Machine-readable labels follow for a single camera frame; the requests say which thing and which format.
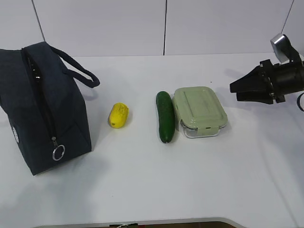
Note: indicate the green cucumber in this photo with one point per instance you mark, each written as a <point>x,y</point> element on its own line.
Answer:
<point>166,116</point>

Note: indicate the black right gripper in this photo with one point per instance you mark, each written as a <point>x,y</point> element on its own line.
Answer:
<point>268,83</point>

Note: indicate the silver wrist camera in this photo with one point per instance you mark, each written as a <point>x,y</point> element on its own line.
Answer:
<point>283,49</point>

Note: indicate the navy blue lunch bag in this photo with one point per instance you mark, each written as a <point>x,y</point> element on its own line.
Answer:
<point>45,108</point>

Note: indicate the glass container green lid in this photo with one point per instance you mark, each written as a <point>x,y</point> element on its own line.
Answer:
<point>199,112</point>

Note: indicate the yellow lemon toy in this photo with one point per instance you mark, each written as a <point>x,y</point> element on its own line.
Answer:
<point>118,115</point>

